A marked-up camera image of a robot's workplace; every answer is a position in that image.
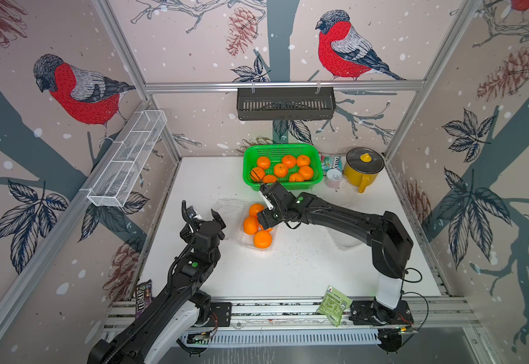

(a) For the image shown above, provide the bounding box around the clear plastic clamshell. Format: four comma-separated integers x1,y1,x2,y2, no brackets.
212,199,276,250
328,196,366,250

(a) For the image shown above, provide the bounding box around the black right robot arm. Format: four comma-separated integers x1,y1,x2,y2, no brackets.
257,182,414,327

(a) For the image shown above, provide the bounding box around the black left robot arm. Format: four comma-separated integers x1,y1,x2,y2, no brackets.
87,201,226,363

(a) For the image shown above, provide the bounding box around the green plastic basket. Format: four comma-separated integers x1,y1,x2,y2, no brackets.
243,143,324,190

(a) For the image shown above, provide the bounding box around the green snack packet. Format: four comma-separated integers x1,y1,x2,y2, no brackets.
320,153,343,171

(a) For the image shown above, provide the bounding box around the yellow pot with lid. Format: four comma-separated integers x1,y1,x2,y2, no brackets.
343,147,385,194

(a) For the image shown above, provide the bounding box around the brown candy bag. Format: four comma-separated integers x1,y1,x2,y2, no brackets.
135,280,153,319

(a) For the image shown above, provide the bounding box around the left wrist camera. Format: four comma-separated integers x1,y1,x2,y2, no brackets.
185,206,202,221

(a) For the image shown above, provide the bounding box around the black wire shelf basket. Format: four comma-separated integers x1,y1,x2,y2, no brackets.
237,87,337,121

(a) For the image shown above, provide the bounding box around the green sachet on rail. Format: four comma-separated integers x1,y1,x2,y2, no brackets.
316,285,352,327

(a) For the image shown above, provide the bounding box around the white wire wall basket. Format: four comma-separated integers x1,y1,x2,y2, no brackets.
87,110,167,207

